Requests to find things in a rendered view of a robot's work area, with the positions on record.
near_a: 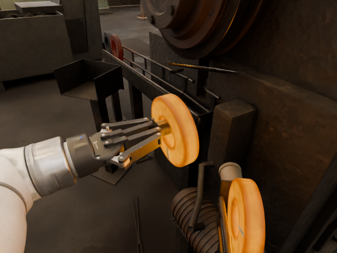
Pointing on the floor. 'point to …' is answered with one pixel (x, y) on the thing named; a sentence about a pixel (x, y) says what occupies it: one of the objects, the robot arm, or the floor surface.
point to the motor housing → (179, 215)
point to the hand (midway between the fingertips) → (172, 124)
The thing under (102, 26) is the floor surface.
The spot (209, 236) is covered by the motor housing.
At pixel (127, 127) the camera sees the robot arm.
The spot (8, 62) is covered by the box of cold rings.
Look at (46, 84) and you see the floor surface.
